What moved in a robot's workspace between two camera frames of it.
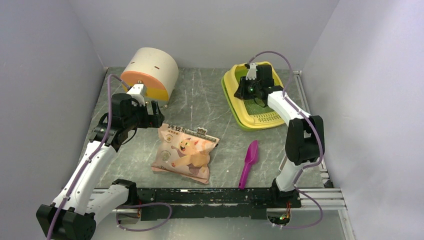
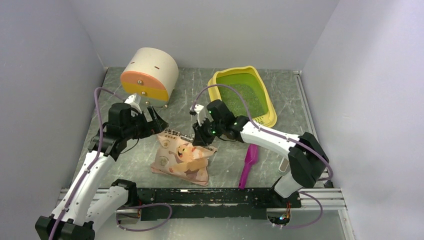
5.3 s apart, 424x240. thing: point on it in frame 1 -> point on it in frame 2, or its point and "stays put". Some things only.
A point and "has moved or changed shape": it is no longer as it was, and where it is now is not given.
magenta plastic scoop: x=251 y=158 stays put
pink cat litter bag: x=184 y=152 stays put
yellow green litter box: x=247 y=114 has moved or changed shape
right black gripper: x=241 y=92 -> x=199 y=139
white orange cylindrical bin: x=156 y=69 stays put
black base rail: x=212 y=203 stays put
